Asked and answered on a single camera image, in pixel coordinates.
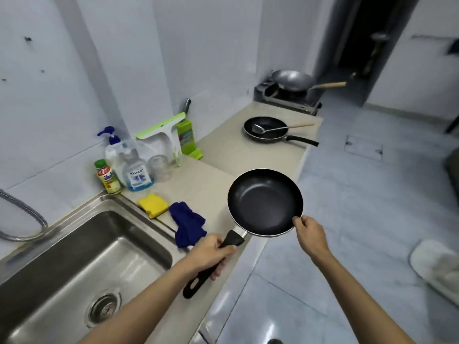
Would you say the person's right hand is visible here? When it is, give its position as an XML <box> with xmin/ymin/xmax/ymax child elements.
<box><xmin>292</xmin><ymin>215</ymin><xmax>331</xmax><ymax>261</ymax></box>

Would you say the person's left hand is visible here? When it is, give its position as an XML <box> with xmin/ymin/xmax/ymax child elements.
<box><xmin>185</xmin><ymin>233</ymin><xmax>238</xmax><ymax>281</ymax></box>

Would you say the black frying pan steel rim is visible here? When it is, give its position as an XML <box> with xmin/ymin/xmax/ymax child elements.
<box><xmin>182</xmin><ymin>168</ymin><xmax>304</xmax><ymax>300</ymax></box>

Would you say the person's right forearm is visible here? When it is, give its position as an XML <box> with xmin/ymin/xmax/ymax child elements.
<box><xmin>309</xmin><ymin>248</ymin><xmax>416</xmax><ymax>344</ymax></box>

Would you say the person's left forearm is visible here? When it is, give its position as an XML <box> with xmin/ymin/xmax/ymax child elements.
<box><xmin>77</xmin><ymin>255</ymin><xmax>205</xmax><ymax>344</ymax></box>

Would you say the blue cloth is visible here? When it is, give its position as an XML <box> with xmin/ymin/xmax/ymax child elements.
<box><xmin>169</xmin><ymin>201</ymin><xmax>208</xmax><ymax>248</ymax></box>

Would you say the yellow sponge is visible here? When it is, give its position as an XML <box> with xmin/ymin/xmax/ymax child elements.
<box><xmin>138</xmin><ymin>193</ymin><xmax>170</xmax><ymax>219</ymax></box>

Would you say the floor drain cover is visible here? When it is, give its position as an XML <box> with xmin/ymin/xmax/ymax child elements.
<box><xmin>344</xmin><ymin>134</ymin><xmax>383</xmax><ymax>161</ymax></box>

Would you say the clear glass jar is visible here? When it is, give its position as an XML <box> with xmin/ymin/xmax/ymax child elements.
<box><xmin>148</xmin><ymin>154</ymin><xmax>173</xmax><ymax>183</ymax></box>

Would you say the blue liquid soap bottle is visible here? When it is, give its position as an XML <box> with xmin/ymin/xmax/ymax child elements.
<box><xmin>122</xmin><ymin>151</ymin><xmax>155</xmax><ymax>192</ymax></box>

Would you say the green box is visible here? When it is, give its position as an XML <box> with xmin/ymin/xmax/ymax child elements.
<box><xmin>176</xmin><ymin>119</ymin><xmax>203</xmax><ymax>160</ymax></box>

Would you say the gas stove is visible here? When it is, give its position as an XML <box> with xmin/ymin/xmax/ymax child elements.
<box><xmin>254</xmin><ymin>78</ymin><xmax>322</xmax><ymax>116</ymax></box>

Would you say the green white window squeegee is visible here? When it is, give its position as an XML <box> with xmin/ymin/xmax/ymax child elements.
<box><xmin>136</xmin><ymin>112</ymin><xmax>187</xmax><ymax>167</ymax></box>

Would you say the sink drain strainer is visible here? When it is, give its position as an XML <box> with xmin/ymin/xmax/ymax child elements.
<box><xmin>85</xmin><ymin>288</ymin><xmax>122</xmax><ymax>328</ymax></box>

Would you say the green cap dish soap bottle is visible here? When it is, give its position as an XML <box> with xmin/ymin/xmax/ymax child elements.
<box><xmin>94</xmin><ymin>159</ymin><xmax>122</xmax><ymax>195</ymax></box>

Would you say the white slipper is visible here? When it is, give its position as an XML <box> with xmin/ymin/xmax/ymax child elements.
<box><xmin>409</xmin><ymin>239</ymin><xmax>459</xmax><ymax>307</ymax></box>

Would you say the stainless steel sink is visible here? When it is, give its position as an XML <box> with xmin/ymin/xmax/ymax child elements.
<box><xmin>0</xmin><ymin>191</ymin><xmax>187</xmax><ymax>344</ymax></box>

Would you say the white pump bottle blue nozzle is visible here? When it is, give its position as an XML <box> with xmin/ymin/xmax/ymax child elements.
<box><xmin>97</xmin><ymin>126</ymin><xmax>138</xmax><ymax>187</ymax></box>

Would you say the dark door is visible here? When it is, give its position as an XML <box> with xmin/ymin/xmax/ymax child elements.
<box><xmin>316</xmin><ymin>0</ymin><xmax>420</xmax><ymax>108</ymax></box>

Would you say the metal spatula wooden handle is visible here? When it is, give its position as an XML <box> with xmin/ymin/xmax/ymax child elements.
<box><xmin>252</xmin><ymin>123</ymin><xmax>315</xmax><ymax>134</ymax></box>

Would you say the steel wok wooden handle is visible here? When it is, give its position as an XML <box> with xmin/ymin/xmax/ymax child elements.
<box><xmin>271</xmin><ymin>70</ymin><xmax>347</xmax><ymax>93</ymax></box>

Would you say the metal door handle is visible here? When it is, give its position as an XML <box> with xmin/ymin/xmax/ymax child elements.
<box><xmin>350</xmin><ymin>32</ymin><xmax>391</xmax><ymax>81</ymax></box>

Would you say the metal flexible hose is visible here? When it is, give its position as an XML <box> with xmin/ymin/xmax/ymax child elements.
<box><xmin>0</xmin><ymin>189</ymin><xmax>49</xmax><ymax>242</ymax></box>

